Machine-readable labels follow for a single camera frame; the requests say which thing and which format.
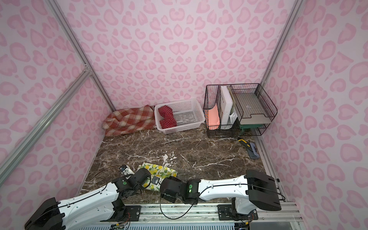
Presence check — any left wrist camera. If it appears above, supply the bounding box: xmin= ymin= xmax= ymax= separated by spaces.
xmin=120 ymin=165 xmax=134 ymax=176

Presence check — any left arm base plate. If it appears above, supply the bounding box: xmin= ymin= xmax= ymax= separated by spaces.
xmin=101 ymin=199 xmax=141 ymax=222

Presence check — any white book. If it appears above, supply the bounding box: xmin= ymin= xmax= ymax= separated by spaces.
xmin=220 ymin=86 xmax=233 ymax=127

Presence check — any white plastic basket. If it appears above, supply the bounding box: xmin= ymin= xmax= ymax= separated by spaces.
xmin=154 ymin=99 xmax=205 ymax=134

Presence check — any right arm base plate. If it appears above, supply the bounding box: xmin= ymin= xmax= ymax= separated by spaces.
xmin=217 ymin=205 xmax=259 ymax=222

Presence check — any pink folder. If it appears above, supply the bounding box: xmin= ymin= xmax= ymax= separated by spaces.
xmin=207 ymin=104 xmax=220 ymax=130

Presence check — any aluminium frame rail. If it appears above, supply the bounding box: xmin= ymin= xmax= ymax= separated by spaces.
xmin=53 ymin=202 xmax=307 ymax=230

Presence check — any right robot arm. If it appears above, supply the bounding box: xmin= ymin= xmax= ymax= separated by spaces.
xmin=160 ymin=170 xmax=282 ymax=215

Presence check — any yellow black utility knife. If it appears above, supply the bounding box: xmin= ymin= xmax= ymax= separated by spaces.
xmin=237 ymin=137 xmax=260 ymax=160

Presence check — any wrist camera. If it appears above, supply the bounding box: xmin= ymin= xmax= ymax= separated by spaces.
xmin=120 ymin=165 xmax=134 ymax=176
xmin=151 ymin=176 xmax=162 ymax=186

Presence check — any black wire desk organizer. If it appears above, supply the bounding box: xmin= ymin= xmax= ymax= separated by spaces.
xmin=203 ymin=83 xmax=278 ymax=138

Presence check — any red plaid skirt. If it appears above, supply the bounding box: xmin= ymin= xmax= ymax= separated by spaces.
xmin=102 ymin=105 xmax=156 ymax=137

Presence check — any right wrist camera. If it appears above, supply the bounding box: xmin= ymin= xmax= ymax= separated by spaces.
xmin=151 ymin=176 xmax=162 ymax=186

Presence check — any lemon print skirt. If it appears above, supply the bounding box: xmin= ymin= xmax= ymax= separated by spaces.
xmin=139 ymin=163 xmax=177 ymax=192

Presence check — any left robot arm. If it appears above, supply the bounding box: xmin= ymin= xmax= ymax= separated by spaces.
xmin=24 ymin=168 xmax=151 ymax=230

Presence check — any red polka dot skirt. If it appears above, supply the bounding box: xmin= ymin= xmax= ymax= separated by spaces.
xmin=158 ymin=105 xmax=177 ymax=129

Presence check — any grey paper tray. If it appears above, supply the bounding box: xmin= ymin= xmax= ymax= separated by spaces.
xmin=234 ymin=93 xmax=271 ymax=125

